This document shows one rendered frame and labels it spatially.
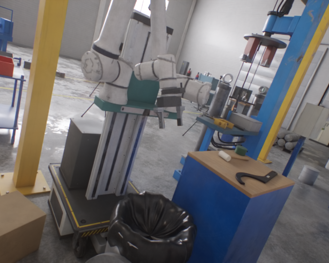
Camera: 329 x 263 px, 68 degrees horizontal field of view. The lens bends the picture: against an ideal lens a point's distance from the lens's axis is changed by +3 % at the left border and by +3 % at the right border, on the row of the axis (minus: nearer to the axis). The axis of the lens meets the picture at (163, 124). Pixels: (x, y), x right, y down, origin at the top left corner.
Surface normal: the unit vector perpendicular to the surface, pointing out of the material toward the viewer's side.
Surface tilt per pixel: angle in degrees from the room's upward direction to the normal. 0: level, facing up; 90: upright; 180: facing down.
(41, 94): 90
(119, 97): 68
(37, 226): 90
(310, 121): 90
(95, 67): 97
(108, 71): 99
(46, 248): 0
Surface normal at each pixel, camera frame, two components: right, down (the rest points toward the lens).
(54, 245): 0.29, -0.92
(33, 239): 0.83, 0.37
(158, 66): -0.47, 0.11
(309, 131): -0.73, -0.05
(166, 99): 0.71, -0.02
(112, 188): 0.56, 0.38
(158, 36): -0.05, 0.08
